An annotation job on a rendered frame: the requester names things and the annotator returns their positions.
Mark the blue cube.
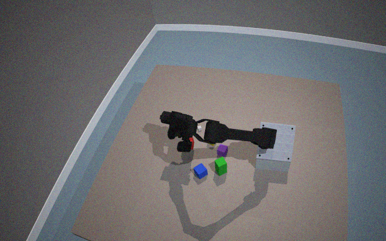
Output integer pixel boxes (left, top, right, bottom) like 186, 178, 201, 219
194, 163, 208, 179

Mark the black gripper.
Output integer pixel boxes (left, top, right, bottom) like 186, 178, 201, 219
177, 130, 193, 152

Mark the purple block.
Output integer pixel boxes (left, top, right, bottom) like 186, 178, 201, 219
217, 144, 228, 157

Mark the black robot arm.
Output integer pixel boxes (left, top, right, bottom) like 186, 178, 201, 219
160, 111, 277, 149

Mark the green block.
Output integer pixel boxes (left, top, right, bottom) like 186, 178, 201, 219
215, 166, 227, 176
215, 157, 227, 172

